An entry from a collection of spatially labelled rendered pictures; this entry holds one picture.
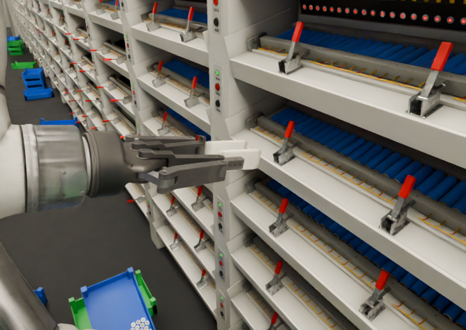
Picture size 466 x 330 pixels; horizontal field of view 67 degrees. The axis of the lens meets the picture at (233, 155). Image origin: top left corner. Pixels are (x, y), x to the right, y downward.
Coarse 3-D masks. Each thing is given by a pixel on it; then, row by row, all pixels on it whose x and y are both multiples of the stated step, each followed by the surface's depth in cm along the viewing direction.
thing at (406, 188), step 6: (408, 180) 52; (414, 180) 52; (402, 186) 53; (408, 186) 52; (402, 192) 53; (408, 192) 52; (402, 198) 53; (396, 204) 54; (402, 204) 53; (396, 210) 53; (390, 216) 54; (396, 216) 53
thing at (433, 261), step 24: (240, 120) 87; (264, 144) 81; (288, 144) 79; (264, 168) 79; (288, 168) 72; (312, 168) 71; (312, 192) 66; (336, 192) 64; (336, 216) 63; (360, 216) 58; (384, 240) 54; (408, 240) 52; (432, 240) 52; (456, 240) 51; (408, 264) 52; (432, 264) 48; (456, 264) 48; (456, 288) 46
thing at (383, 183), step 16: (256, 128) 86; (272, 128) 83; (304, 144) 74; (320, 144) 72; (320, 160) 70; (336, 160) 68; (352, 160) 66; (368, 176) 62; (384, 176) 61; (384, 192) 61; (416, 192) 56; (416, 208) 56; (432, 208) 53; (448, 208) 52; (448, 224) 52; (464, 224) 50
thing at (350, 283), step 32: (256, 192) 97; (288, 192) 91; (256, 224) 87; (288, 224) 84; (320, 224) 80; (288, 256) 78; (320, 256) 75; (352, 256) 71; (384, 256) 70; (320, 288) 72; (352, 288) 68; (384, 288) 66; (416, 288) 63; (352, 320) 66; (384, 320) 62; (416, 320) 61; (448, 320) 57
